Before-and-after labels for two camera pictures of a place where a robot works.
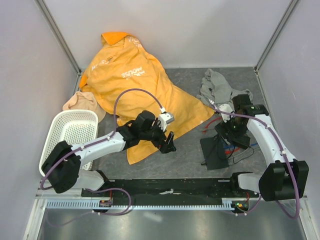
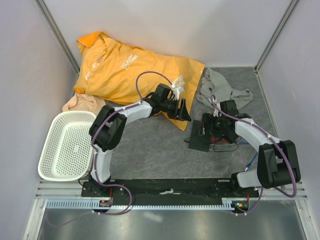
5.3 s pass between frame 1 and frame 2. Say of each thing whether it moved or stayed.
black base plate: stayed
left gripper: moved
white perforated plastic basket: stayed
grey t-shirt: stayed
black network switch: moved
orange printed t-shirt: moved
